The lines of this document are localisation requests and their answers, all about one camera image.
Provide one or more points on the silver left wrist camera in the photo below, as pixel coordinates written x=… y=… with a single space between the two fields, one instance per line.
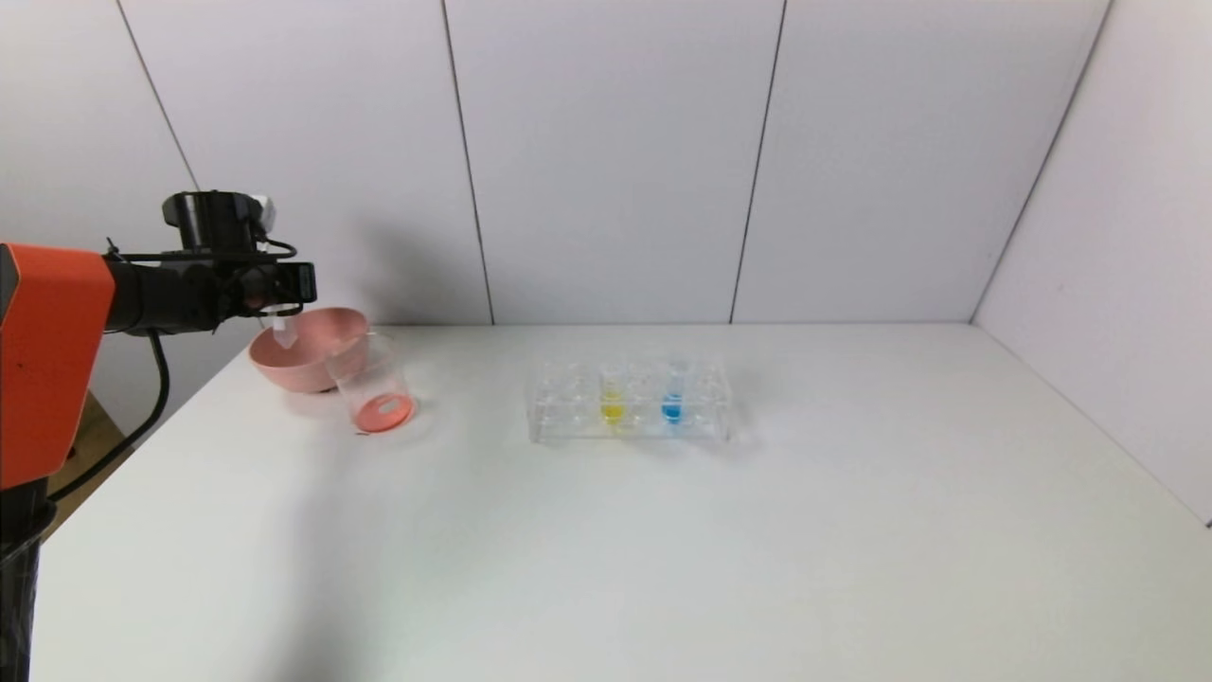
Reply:
x=263 y=213

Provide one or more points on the test tube with yellow pigment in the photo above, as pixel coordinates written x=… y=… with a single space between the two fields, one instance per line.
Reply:
x=612 y=410

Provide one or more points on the clear glass beaker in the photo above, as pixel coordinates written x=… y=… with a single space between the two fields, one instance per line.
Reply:
x=379 y=412

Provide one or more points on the test tube with blue pigment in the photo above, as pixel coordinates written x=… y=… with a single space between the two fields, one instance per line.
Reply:
x=672 y=410

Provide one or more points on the test tube with red pigment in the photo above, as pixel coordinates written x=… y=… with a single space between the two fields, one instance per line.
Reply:
x=283 y=333

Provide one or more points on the clear acrylic test tube rack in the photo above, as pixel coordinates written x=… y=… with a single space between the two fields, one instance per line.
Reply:
x=705 y=403

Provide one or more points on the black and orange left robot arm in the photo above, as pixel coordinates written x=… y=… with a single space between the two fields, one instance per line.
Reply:
x=57 y=360

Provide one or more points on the pink plastic bowl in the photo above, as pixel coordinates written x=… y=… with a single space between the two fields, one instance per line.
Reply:
x=308 y=355

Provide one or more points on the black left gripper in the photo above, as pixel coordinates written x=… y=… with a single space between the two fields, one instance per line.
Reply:
x=305 y=280

